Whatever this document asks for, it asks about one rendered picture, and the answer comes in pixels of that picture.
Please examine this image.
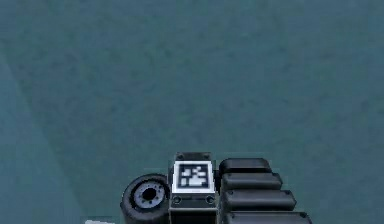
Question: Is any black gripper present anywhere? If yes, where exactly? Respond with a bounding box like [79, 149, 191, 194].
[119, 173, 172, 224]

